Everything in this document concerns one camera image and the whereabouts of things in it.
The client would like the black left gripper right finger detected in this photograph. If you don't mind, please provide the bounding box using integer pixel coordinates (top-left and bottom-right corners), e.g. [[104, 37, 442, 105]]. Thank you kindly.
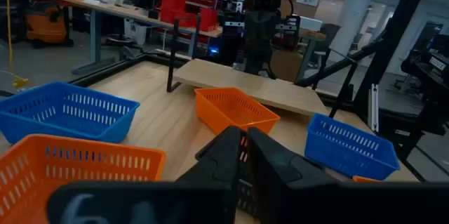
[[247, 127, 340, 185]]

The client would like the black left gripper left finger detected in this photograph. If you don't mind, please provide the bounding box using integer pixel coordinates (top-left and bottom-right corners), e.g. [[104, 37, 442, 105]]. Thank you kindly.
[[177, 126, 248, 183]]

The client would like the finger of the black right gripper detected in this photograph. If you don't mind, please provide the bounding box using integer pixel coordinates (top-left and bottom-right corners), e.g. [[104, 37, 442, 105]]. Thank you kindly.
[[262, 58, 278, 79], [246, 58, 262, 76]]

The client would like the blue plastic basket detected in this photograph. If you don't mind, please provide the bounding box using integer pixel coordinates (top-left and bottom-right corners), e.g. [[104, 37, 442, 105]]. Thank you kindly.
[[0, 81, 141, 145], [304, 112, 401, 182]]

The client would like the wooden shelf with black legs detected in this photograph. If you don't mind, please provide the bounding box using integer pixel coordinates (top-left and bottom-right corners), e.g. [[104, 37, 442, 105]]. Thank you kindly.
[[166, 15, 358, 119]]

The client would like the brown cardboard box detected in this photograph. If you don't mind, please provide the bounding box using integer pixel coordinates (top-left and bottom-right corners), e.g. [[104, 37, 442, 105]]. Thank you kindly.
[[272, 48, 305, 84]]

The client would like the red storage bin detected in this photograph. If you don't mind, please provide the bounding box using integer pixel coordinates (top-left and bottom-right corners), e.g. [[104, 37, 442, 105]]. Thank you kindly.
[[200, 8, 220, 32], [160, 8, 199, 28], [161, 0, 187, 13]]

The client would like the black office chair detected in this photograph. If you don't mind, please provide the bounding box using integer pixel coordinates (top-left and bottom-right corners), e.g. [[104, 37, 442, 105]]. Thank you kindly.
[[310, 22, 342, 77]]

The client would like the silver aluminium bar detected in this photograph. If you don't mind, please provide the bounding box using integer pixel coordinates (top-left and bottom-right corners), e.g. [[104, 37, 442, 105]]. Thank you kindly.
[[368, 83, 380, 133]]

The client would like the white container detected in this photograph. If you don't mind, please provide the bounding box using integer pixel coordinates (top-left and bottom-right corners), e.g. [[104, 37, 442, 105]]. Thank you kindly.
[[123, 18, 148, 46]]

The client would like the black machine with white label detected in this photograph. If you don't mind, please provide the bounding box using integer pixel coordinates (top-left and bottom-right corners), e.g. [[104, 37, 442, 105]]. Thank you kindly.
[[401, 34, 449, 137]]

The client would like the grey-legged workbench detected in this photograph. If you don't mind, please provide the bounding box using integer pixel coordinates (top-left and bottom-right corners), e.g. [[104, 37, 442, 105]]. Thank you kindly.
[[41, 0, 224, 76]]

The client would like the orange shop vacuum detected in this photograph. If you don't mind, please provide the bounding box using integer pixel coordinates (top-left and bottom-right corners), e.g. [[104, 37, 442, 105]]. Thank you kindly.
[[25, 4, 75, 48]]

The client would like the yellow cable connector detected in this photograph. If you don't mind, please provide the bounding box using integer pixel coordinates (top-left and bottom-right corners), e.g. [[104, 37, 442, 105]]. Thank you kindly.
[[12, 76, 29, 90]]

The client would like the yellow hanging cable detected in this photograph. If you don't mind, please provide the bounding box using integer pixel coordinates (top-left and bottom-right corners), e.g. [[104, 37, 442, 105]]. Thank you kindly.
[[2, 0, 17, 77]]

